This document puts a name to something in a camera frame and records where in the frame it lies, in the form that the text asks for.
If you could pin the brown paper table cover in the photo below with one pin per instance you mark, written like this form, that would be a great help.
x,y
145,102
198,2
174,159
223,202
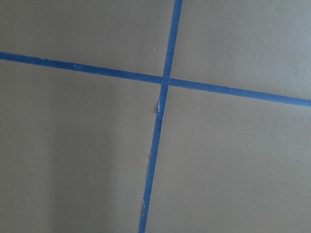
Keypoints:
x,y
155,116

